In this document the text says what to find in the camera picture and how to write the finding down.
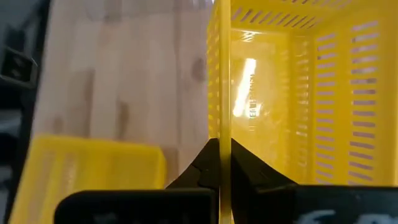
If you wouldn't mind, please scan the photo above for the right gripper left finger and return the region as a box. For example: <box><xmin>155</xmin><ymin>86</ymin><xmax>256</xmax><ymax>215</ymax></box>
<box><xmin>54</xmin><ymin>138</ymin><xmax>221</xmax><ymax>224</ymax></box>

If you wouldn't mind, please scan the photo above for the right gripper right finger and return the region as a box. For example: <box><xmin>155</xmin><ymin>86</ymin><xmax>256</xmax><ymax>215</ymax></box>
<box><xmin>230</xmin><ymin>138</ymin><xmax>398</xmax><ymax>224</ymax></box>

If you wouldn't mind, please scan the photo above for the yellow slotted plastic basket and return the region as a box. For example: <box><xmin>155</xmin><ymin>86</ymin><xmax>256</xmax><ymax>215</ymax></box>
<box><xmin>206</xmin><ymin>0</ymin><xmax>398</xmax><ymax>224</ymax></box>
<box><xmin>7</xmin><ymin>133</ymin><xmax>168</xmax><ymax>224</ymax></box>

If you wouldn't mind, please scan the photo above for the black aluminium mounting frame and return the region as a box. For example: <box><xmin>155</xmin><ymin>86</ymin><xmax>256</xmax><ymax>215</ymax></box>
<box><xmin>0</xmin><ymin>26</ymin><xmax>41</xmax><ymax>91</ymax></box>

